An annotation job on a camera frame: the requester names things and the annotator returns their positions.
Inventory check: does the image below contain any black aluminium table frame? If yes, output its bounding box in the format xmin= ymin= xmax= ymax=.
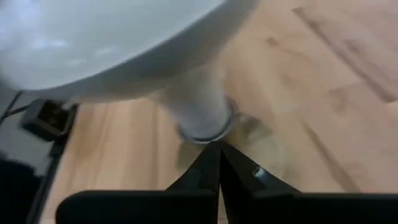
xmin=26 ymin=138 xmax=78 ymax=224

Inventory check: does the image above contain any small black camera box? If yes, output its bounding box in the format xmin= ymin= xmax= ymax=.
xmin=21 ymin=98 xmax=79 ymax=142

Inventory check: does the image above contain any white reflector lightbulb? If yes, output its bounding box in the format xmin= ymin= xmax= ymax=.
xmin=0 ymin=0 xmax=259 ymax=142

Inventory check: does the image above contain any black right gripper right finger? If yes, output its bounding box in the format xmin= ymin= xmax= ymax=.
xmin=220 ymin=142 xmax=398 ymax=224

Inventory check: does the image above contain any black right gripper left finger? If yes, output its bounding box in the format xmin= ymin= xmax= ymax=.
xmin=55 ymin=141 xmax=222 ymax=224

